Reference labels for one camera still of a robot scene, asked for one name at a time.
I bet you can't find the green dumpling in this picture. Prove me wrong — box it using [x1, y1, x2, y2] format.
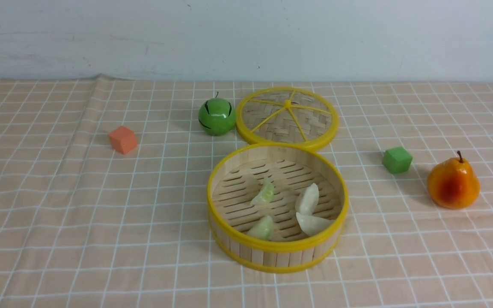
[246, 215, 275, 241]
[250, 178, 275, 206]

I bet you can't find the green toy apple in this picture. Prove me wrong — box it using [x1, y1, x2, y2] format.
[198, 92, 236, 136]

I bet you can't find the checkered peach tablecloth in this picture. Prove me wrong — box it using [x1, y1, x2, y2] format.
[0, 76, 493, 308]

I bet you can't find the bamboo steamer lid yellow rim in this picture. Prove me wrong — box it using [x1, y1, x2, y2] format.
[235, 86, 339, 151]

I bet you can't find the bamboo steamer tray yellow rim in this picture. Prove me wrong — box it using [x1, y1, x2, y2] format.
[207, 143, 350, 273]

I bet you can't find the green cube block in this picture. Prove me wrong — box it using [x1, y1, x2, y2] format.
[382, 146, 413, 174]

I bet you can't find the white dumpling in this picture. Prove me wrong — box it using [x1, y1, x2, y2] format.
[295, 183, 319, 215]
[296, 212, 335, 237]

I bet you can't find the orange yellow toy pear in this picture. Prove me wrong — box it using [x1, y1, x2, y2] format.
[427, 151, 481, 209]

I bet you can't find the orange cube block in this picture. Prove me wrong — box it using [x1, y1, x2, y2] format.
[108, 125, 138, 155]

